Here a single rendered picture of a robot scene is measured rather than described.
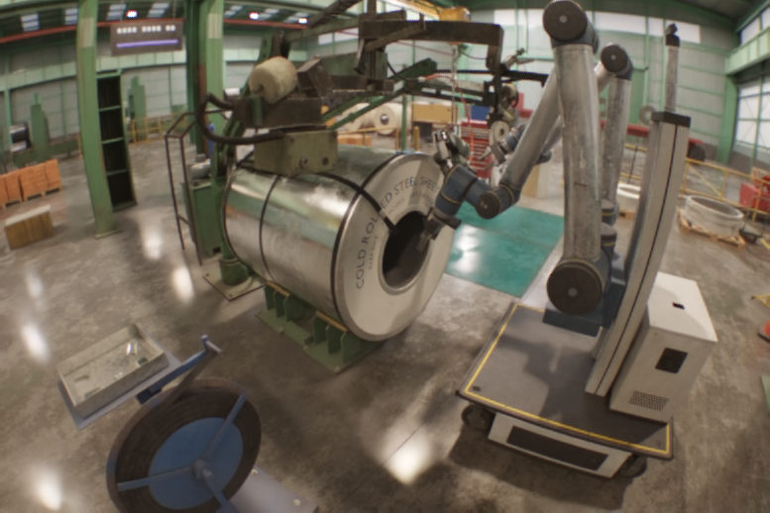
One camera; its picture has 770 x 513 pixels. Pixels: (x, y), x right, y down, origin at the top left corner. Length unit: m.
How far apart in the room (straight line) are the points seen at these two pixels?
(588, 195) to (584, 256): 0.20
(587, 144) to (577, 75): 0.21
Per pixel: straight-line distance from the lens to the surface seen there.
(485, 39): 1.09
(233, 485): 1.50
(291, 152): 0.96
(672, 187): 1.54
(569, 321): 1.56
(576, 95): 1.14
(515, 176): 1.46
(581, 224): 1.18
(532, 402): 1.85
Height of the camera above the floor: 1.68
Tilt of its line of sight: 21 degrees down
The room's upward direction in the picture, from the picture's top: 1 degrees clockwise
